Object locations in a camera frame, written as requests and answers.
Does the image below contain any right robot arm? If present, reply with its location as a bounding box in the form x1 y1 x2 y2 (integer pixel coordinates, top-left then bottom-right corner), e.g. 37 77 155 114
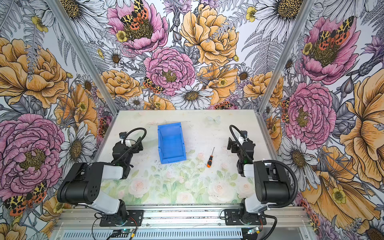
224 125 299 226

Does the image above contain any left aluminium corner post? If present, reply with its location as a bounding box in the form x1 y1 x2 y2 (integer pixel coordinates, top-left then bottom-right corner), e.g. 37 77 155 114
44 0 120 115

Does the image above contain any aluminium corner post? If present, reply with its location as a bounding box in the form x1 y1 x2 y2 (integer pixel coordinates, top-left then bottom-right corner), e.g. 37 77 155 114
44 0 120 115
257 0 316 114

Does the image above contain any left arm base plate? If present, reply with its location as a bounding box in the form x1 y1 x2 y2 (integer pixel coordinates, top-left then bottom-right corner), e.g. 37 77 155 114
100 210 144 227

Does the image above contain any blue plastic bin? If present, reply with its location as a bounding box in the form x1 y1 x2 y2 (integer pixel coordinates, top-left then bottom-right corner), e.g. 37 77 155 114
158 123 187 164

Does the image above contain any aluminium front rail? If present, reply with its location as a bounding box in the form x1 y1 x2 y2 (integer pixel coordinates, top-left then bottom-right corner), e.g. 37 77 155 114
55 204 310 230

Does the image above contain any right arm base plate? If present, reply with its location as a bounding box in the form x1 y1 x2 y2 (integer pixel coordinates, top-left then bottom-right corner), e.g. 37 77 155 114
223 209 267 226

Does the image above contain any orange black screwdriver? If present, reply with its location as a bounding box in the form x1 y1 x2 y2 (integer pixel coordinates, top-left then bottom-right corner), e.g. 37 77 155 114
207 148 215 168

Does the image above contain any white slotted cable duct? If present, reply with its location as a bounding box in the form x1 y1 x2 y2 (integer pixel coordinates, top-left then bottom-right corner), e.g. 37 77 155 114
56 228 243 240

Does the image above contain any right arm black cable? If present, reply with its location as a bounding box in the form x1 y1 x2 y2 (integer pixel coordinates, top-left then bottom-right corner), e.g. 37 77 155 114
229 124 299 209

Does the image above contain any right aluminium corner post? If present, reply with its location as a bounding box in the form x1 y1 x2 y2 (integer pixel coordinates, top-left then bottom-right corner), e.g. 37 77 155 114
257 0 316 114

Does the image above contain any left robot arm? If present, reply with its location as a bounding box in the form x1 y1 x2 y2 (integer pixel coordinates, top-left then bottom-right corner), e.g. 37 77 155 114
57 128 147 226

